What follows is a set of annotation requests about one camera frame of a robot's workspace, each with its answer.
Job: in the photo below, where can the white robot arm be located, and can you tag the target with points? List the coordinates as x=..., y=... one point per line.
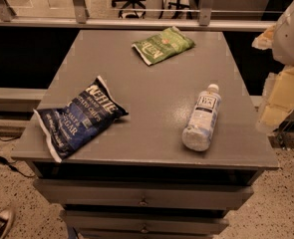
x=278, y=93

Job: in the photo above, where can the green chip bag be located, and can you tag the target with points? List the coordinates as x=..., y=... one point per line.
x=161, y=46

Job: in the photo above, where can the blue Kettle chip bag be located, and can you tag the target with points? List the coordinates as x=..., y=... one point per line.
x=69, y=128

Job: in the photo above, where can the clear plastic water bottle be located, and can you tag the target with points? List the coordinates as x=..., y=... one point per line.
x=198, y=133

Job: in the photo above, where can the grey drawer cabinet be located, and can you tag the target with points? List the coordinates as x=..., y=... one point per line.
x=145, y=146

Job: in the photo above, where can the top drawer with knob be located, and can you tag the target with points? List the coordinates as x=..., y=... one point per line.
x=135, y=194

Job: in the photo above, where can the drawer with knob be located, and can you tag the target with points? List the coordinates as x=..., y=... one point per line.
x=143, y=223
x=135, y=194

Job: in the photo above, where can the black office chair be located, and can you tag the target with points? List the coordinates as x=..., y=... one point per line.
x=130, y=0

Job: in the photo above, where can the grey sneaker shoe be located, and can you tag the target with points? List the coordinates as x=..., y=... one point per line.
x=7, y=217

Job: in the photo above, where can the metal railing frame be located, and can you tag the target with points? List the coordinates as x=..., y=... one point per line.
x=211, y=15

